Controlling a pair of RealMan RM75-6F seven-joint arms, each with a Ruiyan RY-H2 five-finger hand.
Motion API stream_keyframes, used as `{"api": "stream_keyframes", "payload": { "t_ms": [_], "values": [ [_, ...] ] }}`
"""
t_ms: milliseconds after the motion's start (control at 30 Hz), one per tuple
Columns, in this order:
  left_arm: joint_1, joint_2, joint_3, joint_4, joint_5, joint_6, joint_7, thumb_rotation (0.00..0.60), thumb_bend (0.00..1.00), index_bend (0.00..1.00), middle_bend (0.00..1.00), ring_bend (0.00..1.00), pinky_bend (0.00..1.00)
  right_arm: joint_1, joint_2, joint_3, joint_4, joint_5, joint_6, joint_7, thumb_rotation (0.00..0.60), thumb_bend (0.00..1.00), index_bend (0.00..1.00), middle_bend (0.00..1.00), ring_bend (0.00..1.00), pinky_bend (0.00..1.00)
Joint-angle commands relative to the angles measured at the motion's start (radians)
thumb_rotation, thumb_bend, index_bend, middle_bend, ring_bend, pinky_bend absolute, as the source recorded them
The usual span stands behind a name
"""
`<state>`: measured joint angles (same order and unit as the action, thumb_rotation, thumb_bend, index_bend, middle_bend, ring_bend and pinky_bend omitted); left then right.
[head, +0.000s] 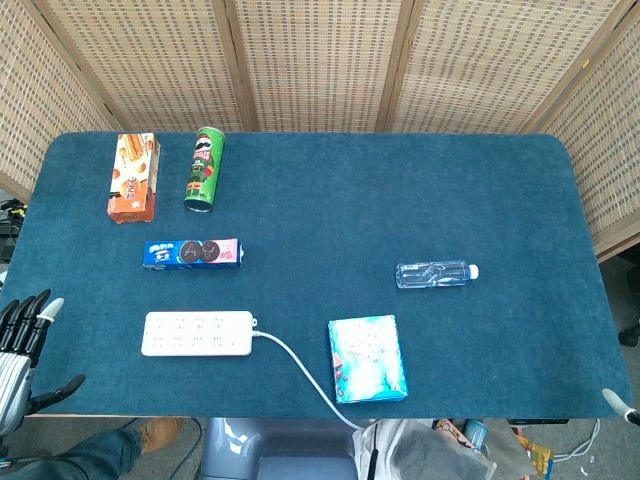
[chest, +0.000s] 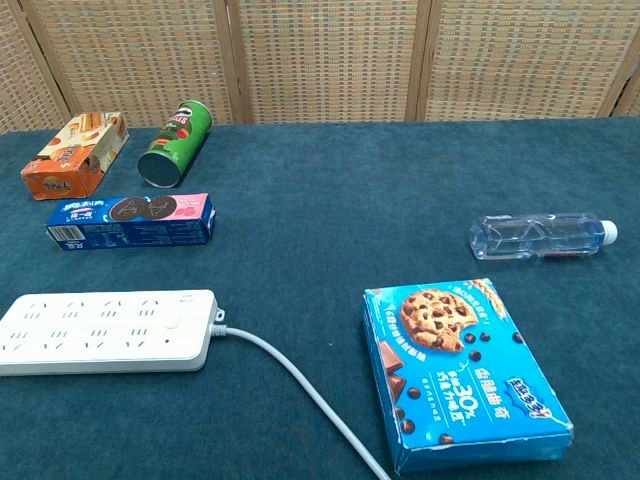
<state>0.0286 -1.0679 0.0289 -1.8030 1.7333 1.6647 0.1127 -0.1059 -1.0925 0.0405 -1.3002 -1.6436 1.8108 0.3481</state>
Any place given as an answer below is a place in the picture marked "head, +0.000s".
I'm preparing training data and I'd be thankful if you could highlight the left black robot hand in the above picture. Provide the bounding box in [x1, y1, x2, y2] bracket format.
[0, 288, 87, 437]

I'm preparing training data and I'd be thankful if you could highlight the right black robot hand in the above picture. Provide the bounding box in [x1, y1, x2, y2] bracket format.
[601, 387, 640, 427]

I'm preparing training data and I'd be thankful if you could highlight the white power strip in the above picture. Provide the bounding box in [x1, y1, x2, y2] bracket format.
[140, 310, 259, 358]

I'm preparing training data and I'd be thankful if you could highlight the black office chair base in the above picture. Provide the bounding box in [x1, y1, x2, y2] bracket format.
[617, 319, 640, 347]

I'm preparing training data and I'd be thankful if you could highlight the yellow snack packet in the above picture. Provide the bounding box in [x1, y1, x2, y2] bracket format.
[517, 432, 557, 476]

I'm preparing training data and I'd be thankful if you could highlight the person's leg in jeans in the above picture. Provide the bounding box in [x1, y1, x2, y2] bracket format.
[0, 427, 146, 480]

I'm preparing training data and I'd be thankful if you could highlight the blue drink can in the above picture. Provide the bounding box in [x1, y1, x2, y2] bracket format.
[460, 418, 489, 451]

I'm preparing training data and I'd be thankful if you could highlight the brown leather shoe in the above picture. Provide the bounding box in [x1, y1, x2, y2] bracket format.
[136, 417, 184, 455]

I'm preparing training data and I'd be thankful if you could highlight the blue Oreo cookie box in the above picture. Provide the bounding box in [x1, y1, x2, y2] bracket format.
[142, 238, 245, 272]

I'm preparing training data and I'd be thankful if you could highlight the orange biscuit box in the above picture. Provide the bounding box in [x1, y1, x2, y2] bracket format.
[106, 132, 162, 225]

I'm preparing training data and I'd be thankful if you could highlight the white plastic bag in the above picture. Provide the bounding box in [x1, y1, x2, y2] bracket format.
[351, 418, 501, 480]

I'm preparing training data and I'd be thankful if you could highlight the clear plastic water bottle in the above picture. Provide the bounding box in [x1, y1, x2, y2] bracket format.
[395, 259, 481, 290]

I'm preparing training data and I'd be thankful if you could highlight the green Pringles can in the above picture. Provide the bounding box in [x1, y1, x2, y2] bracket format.
[183, 126, 227, 214]

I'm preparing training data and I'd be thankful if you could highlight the light blue snack box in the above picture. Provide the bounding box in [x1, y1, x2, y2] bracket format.
[327, 314, 409, 405]

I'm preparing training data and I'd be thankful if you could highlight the grey blue plastic stool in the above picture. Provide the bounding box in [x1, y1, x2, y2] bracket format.
[198, 417, 362, 480]

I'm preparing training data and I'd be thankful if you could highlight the blue felt table mat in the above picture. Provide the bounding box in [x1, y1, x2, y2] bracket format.
[10, 130, 634, 420]

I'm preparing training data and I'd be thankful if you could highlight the woven bamboo folding screen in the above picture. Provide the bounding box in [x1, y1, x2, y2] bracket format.
[0, 0, 640, 263]

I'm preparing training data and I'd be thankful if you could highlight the thin white cable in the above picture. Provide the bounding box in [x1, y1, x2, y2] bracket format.
[551, 418, 601, 463]

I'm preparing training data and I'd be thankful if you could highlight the white power strip cable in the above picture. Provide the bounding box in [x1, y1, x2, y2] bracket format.
[251, 329, 362, 431]

